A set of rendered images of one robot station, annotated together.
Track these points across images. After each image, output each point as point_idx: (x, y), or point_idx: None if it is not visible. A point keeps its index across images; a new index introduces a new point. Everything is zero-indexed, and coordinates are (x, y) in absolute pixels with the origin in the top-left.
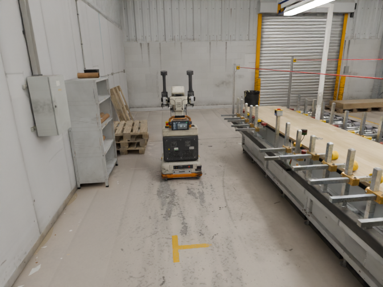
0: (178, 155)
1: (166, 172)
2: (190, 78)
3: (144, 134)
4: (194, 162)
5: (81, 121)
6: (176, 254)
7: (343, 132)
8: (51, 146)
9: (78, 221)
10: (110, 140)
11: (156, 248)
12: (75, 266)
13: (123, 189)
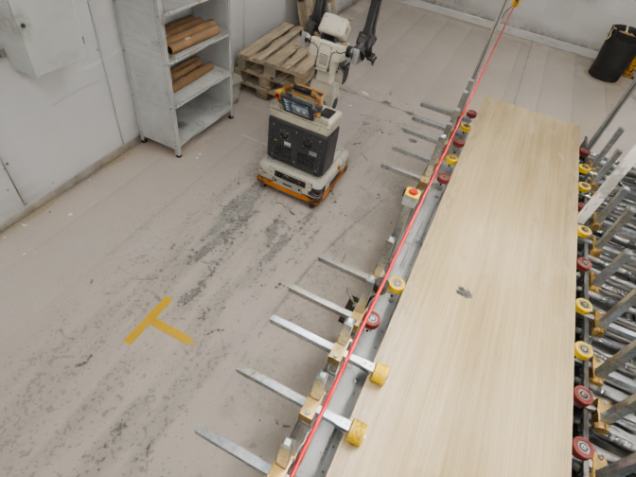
0: (290, 155)
1: (263, 175)
2: (371, 5)
3: (298, 77)
4: (309, 180)
5: (138, 39)
6: (139, 330)
7: (554, 301)
8: (60, 79)
9: (91, 203)
10: (218, 76)
11: (128, 305)
12: (26, 274)
13: (193, 173)
